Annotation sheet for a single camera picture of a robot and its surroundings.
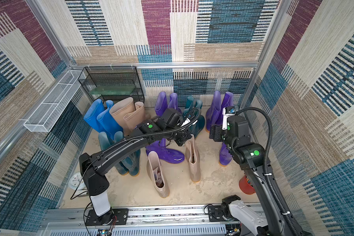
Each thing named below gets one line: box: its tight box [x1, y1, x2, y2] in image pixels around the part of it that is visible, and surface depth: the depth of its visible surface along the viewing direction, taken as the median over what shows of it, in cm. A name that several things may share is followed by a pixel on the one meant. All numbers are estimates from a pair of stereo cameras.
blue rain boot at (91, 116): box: [83, 98, 105, 133], surface depth 86 cm
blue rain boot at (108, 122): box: [96, 99, 124, 141], surface depth 85 cm
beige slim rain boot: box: [123, 101, 146, 132], surface depth 86 cm
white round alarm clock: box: [68, 171, 87, 191], surface depth 85 cm
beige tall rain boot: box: [109, 96, 136, 136], surface depth 89 cm
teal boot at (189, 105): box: [182, 95, 195, 118], surface depth 90 cm
